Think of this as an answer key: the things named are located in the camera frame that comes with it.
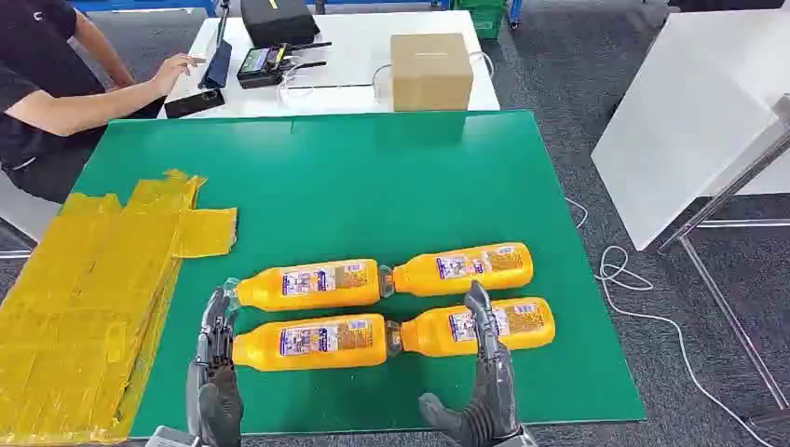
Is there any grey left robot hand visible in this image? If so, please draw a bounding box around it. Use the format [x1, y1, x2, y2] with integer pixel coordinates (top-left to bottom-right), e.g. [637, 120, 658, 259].
[185, 286, 245, 447]

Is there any person's hand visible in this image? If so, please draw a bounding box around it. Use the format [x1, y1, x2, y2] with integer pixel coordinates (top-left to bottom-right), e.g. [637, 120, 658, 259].
[151, 53, 208, 94]

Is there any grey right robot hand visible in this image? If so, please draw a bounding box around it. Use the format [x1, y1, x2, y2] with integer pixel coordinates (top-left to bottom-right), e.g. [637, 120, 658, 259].
[418, 280, 523, 447]

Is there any orange drink bottle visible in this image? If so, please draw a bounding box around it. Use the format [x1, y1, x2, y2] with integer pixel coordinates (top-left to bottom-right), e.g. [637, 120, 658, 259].
[385, 297, 556, 359]
[379, 242, 535, 299]
[223, 259, 384, 313]
[231, 314, 390, 373]

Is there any black phone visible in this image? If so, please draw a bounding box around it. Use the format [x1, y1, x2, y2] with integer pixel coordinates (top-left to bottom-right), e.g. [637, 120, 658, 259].
[164, 88, 226, 119]

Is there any dark tablet on stand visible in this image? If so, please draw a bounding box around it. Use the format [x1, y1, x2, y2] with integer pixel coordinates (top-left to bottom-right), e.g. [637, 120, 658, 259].
[197, 0, 234, 90]

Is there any black remote controller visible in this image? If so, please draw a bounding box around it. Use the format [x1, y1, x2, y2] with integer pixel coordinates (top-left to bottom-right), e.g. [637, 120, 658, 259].
[236, 41, 333, 89]

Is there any black bag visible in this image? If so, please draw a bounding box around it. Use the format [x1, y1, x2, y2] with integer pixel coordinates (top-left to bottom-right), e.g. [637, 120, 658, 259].
[238, 0, 320, 48]

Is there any person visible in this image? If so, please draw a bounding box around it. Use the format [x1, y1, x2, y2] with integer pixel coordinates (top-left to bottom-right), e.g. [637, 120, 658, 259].
[0, 0, 208, 205]

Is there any white table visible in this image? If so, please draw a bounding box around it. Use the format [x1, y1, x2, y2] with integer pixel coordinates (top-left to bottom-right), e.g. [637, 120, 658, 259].
[157, 8, 501, 119]

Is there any pale seat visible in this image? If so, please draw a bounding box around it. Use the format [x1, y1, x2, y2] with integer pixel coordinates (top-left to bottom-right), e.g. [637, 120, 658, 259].
[0, 172, 61, 261]

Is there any green table mat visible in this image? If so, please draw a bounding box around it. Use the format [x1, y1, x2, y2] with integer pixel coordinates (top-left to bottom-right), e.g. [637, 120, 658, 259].
[73, 109, 647, 440]

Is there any brown cardboard box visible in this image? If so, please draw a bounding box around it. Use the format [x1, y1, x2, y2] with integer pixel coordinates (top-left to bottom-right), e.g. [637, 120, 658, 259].
[389, 32, 474, 113]

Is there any green plastic crate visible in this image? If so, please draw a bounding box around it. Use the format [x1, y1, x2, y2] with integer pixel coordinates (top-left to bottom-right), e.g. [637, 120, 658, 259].
[453, 0, 509, 40]

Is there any white slanted panel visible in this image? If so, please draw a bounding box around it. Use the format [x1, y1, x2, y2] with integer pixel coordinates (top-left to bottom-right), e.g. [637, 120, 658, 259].
[590, 8, 790, 252]

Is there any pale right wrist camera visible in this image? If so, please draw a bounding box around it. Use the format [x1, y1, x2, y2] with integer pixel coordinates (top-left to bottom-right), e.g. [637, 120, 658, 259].
[497, 430, 539, 447]

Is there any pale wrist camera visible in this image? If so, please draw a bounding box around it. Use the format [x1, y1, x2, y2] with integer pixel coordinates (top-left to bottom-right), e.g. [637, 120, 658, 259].
[497, 430, 539, 447]
[144, 426, 200, 447]

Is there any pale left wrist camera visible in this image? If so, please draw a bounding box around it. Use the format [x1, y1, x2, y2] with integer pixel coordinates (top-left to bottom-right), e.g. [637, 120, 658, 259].
[144, 426, 200, 447]

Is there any blue metal frame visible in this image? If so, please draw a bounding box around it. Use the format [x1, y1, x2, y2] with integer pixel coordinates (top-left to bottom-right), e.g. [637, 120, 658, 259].
[71, 0, 524, 31]

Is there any white cable on table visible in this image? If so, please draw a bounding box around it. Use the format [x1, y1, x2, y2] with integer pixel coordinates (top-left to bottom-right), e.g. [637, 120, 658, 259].
[276, 50, 495, 106]

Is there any white floor cable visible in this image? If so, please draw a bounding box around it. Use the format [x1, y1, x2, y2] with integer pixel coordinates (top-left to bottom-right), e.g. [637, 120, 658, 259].
[565, 196, 779, 447]

